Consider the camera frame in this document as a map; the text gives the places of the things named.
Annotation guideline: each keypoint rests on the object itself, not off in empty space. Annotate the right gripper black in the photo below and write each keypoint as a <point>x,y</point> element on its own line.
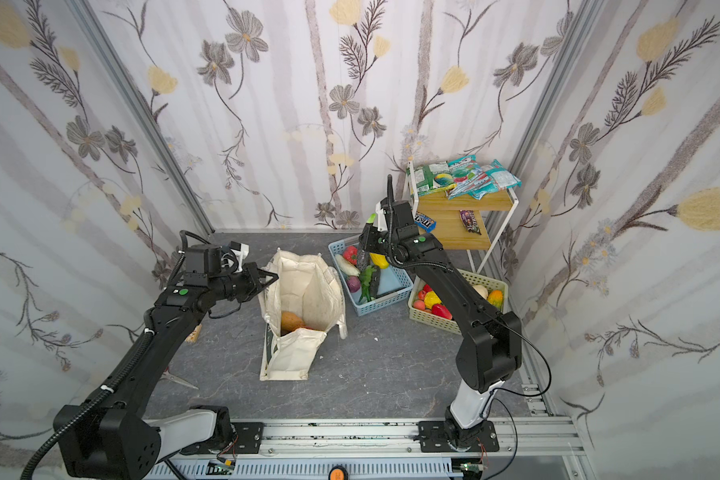
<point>369,241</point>

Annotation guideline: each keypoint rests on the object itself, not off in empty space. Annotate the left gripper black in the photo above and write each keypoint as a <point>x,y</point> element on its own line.
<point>243,282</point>

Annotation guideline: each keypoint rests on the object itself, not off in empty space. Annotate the dark eggplant toy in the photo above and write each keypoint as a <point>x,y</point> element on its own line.
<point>366,241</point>

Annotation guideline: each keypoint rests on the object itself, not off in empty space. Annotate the canvas tote bag floral print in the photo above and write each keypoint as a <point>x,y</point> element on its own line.
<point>310,288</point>

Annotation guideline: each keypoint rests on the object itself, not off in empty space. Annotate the orange brown potato toy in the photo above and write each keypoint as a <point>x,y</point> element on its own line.
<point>290,322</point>

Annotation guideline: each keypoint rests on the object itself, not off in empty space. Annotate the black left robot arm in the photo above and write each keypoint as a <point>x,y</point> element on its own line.
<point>106,436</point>

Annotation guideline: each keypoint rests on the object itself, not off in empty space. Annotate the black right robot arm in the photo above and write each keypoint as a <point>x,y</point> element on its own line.
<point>491,347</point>

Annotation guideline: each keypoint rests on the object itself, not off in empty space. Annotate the blue candy bag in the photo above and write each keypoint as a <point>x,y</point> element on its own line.
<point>425,222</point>

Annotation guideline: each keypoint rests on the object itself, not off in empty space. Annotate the purple candy bag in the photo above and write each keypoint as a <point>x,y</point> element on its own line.
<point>470,222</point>

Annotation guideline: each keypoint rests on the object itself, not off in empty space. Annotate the yellow squash toy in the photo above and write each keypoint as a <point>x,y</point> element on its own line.
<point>379,260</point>

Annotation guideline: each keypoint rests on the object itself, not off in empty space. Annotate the red bell pepper toy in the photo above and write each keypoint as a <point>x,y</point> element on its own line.
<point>350,254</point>

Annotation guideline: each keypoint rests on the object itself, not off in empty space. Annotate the blue plastic basket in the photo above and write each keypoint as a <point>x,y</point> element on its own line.
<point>389,286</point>

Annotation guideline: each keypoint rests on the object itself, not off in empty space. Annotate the green snack packet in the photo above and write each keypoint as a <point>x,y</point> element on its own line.
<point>433,178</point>

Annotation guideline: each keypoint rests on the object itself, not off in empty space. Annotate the purple onion toy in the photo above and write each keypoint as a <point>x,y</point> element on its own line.
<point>354,284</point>

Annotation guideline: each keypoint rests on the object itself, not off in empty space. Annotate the yellow lemon toy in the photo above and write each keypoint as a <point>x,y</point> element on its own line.
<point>431,299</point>

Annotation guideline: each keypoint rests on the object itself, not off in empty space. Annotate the green plastic basket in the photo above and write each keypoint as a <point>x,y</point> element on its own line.
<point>471,299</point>

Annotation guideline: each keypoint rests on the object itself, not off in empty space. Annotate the teal snack packet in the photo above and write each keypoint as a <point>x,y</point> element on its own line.
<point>495,178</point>

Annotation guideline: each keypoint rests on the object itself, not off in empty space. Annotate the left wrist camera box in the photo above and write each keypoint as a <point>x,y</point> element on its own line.
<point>204,262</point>

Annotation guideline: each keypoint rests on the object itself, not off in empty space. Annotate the white wire wooden shelf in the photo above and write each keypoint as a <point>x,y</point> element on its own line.
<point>493,211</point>

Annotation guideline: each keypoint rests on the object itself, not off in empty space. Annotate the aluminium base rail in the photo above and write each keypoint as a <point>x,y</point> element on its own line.
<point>504,448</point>

